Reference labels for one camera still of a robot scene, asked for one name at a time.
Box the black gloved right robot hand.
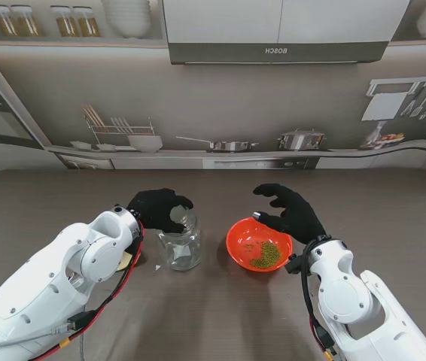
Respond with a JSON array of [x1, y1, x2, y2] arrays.
[[252, 183, 329, 245]]

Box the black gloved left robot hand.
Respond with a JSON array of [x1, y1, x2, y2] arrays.
[[127, 187, 194, 234]]

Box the clear glass jar lid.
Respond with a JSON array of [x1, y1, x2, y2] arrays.
[[169, 205, 198, 231]]

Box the green mung beans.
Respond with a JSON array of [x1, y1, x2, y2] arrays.
[[243, 241, 283, 270]]

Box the cream plastic funnel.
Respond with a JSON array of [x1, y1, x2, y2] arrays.
[[117, 250, 142, 272]]

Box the orange plastic bowl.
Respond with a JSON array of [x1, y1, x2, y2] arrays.
[[226, 217, 294, 272]]

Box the clear glass jar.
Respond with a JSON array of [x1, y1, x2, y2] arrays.
[[155, 210, 202, 272]]

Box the printed kitchen backdrop banner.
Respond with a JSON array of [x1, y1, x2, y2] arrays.
[[0, 0, 426, 196]]

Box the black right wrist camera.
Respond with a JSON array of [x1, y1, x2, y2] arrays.
[[286, 253, 305, 275]]

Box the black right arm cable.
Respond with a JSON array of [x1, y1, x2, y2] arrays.
[[300, 240, 336, 361]]

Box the red left arm cable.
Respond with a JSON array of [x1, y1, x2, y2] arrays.
[[28, 220, 147, 361]]

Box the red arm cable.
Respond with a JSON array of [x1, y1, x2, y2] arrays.
[[309, 315, 338, 361], [28, 220, 147, 361]]

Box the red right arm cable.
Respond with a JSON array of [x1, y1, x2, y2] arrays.
[[309, 315, 338, 361]]

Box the grey left arm network cable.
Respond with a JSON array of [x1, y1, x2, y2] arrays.
[[0, 311, 87, 361]]

